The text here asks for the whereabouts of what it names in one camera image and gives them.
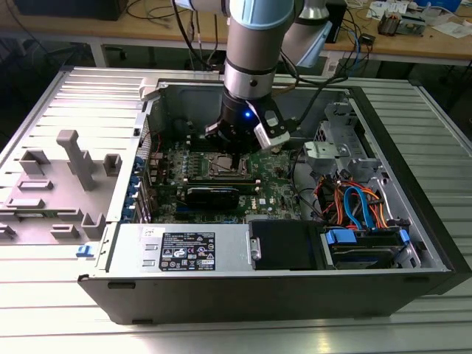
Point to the black upright box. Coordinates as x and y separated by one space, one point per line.
337 26

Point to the black equipment box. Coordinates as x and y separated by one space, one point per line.
73 7

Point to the black PC case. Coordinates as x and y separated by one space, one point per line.
221 298

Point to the black graphics card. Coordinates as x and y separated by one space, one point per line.
212 199

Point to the blue plastic clip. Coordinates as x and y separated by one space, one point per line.
84 251

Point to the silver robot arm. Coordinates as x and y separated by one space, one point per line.
250 55

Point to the CPU with silver top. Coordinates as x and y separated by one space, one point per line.
224 164

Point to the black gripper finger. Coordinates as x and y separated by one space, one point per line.
238 160
234 160

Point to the copper coil transformer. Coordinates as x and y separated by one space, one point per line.
389 24

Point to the silver drive cage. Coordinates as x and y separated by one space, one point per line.
324 155

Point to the silver power supply unit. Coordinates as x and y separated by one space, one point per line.
129 239

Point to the grey parts rack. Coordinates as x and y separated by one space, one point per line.
66 191

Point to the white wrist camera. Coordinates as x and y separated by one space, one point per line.
273 140

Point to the grey corner fixture block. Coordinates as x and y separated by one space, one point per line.
149 88

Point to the black drive bay cover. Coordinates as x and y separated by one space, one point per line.
284 245

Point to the wooden workbench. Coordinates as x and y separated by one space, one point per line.
147 26

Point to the green motherboard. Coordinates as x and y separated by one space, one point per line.
273 191

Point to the white paper sheet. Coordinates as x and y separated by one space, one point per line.
451 29

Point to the blue slot retainer clip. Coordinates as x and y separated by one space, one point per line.
132 199
139 164
135 182
128 214

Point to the hard disk in blue carrier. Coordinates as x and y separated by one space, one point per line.
354 254

